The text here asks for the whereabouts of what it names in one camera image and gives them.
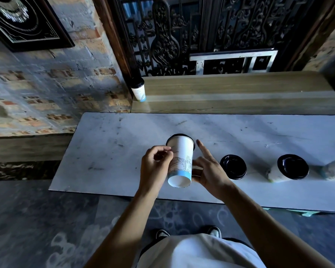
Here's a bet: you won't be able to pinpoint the person's right hand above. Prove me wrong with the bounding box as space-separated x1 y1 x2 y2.
192 140 235 200

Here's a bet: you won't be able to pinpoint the person's left hand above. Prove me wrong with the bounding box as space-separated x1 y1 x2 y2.
139 145 174 194

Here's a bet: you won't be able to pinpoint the white paper cup bridge print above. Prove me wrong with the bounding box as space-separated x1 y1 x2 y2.
165 133 196 189

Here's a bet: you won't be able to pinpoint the person's right forearm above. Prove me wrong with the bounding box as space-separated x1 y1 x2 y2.
219 184 335 268

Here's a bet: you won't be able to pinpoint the person's left forearm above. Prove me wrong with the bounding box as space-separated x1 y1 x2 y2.
84 189 157 268

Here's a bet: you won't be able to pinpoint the paper cup with black lid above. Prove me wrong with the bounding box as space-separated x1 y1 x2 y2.
320 152 335 181
266 154 310 184
219 154 247 181
130 77 147 103

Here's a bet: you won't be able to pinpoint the black and white right shoe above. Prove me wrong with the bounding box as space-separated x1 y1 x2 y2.
206 226 222 239

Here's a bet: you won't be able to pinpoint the wooden ledge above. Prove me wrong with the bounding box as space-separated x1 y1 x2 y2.
131 71 335 115

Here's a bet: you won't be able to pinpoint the black shorts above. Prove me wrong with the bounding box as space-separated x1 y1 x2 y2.
140 237 255 258

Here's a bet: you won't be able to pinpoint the white shirt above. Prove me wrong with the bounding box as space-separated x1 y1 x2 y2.
139 233 266 268

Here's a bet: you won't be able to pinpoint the teal table support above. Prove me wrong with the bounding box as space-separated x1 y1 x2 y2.
263 207 325 218

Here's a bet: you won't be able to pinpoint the dark carved ornate screen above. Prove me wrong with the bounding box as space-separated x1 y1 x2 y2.
107 0 325 77

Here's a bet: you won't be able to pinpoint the silver metal frame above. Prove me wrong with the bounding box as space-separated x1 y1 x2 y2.
189 48 278 76

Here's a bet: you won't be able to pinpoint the dark wooden post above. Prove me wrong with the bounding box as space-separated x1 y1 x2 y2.
92 0 135 81

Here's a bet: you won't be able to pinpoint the black framed wall picture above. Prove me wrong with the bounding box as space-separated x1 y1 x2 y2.
0 0 75 52

